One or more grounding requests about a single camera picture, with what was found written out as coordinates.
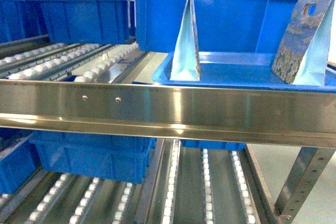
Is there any steel shelf front rail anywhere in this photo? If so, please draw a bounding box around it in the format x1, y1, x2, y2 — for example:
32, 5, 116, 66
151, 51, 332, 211
1, 80, 335, 148

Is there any small blue crate lower right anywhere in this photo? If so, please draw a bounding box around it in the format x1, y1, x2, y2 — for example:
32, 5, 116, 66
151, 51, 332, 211
181, 140, 246, 151

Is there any large blue crate behind tray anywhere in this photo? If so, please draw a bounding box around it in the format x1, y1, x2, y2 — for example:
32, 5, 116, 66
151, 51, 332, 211
135, 0, 298, 54

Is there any shallow blue plastic tray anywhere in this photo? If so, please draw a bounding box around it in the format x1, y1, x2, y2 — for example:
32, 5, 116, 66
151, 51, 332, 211
152, 52, 335, 93

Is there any steel rack upright post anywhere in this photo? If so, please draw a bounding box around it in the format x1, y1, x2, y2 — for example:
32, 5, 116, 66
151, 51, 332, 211
275, 147, 335, 223

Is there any blue crate lower left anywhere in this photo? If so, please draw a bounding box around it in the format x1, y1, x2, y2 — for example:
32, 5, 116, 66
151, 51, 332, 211
1, 127, 41, 194

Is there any blue crate upper left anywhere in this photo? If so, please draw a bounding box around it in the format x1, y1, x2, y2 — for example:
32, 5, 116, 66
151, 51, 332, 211
37, 0, 135, 45

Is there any flower gift bag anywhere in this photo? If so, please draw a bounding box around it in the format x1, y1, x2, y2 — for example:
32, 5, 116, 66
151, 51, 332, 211
271, 0, 335, 86
170, 0, 201, 81

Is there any stacked blue crates lower shelf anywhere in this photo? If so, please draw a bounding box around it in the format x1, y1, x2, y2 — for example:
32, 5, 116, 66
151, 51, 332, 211
29, 131, 156, 184

